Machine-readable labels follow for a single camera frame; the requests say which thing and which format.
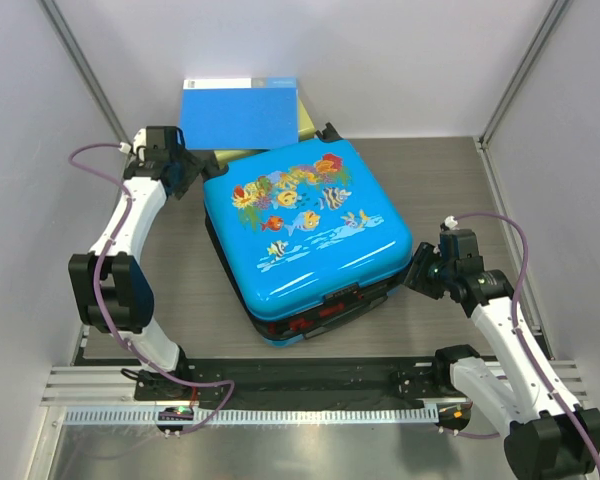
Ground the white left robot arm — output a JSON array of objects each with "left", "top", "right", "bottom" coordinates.
[{"left": 68, "top": 126, "right": 205, "bottom": 400}]

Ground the blue white flat box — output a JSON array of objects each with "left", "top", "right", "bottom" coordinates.
[{"left": 179, "top": 77, "right": 299, "bottom": 150}]

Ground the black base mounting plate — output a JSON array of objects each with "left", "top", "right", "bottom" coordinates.
[{"left": 134, "top": 355, "right": 492, "bottom": 404}]

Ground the aluminium right corner post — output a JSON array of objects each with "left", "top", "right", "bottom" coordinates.
[{"left": 477, "top": 0, "right": 576, "bottom": 149}]

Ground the aluminium corner post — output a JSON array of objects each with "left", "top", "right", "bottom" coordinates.
[
  {"left": 36, "top": 0, "right": 130, "bottom": 142},
  {"left": 477, "top": 0, "right": 576, "bottom": 149}
]

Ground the slotted cable duct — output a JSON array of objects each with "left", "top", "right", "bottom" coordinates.
[{"left": 64, "top": 405, "right": 439, "bottom": 426}]

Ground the blue suitcase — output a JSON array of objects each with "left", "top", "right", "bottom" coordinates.
[{"left": 203, "top": 126, "right": 413, "bottom": 347}]

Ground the yellow-green drawer organizer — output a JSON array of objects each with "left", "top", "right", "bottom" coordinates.
[{"left": 214, "top": 97, "right": 317, "bottom": 169}]

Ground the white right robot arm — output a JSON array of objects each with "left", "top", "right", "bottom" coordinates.
[{"left": 405, "top": 229, "right": 600, "bottom": 479}]

